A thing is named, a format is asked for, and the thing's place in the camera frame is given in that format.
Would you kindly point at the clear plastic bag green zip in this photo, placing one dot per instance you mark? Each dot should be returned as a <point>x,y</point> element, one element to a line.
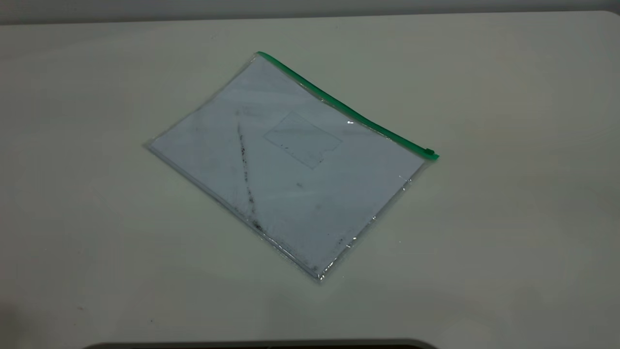
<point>290,169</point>

